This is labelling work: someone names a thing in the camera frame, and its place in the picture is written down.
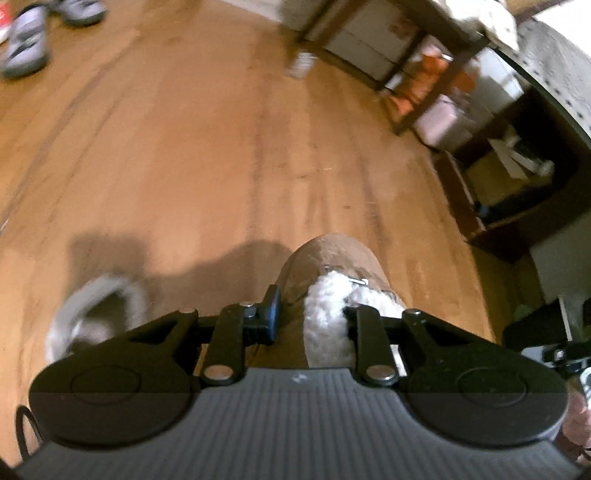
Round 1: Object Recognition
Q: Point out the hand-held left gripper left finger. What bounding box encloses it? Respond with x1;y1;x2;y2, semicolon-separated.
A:
127;284;283;387

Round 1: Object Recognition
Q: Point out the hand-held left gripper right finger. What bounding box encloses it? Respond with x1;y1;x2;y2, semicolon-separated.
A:
345;305;462;387

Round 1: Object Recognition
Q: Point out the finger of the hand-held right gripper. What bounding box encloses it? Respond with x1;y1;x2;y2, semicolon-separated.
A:
541;342;583;377

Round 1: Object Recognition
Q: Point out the tan fleece-lined boot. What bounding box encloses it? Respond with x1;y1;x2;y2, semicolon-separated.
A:
46;273;148;365
279;234;409;370

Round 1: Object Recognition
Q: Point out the person's right forearm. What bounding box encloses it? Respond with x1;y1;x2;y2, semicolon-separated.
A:
561;385;591;464

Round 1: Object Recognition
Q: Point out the orange bag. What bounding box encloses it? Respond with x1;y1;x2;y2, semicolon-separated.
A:
388;46;476;116

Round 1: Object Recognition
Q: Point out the dark wooden shelf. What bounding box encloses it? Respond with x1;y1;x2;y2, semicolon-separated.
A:
431;88;591;264

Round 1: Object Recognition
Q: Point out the open cardboard box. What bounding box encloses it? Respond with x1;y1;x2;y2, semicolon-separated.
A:
464;134;555;208

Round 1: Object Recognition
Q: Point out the pink suitcase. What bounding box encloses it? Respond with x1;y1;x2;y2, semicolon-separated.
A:
416;95;476;148

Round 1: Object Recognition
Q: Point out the white storage cabinet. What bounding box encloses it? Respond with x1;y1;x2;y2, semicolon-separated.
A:
323;9;419;79

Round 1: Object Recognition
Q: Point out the grey speckled cloth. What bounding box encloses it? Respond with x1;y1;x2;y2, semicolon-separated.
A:
508;18;591;144

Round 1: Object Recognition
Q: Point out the dark wooden table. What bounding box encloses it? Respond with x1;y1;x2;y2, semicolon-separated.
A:
286;0;492;134

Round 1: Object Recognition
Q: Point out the black cable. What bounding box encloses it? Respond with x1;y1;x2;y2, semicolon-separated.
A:
16;406;47;457

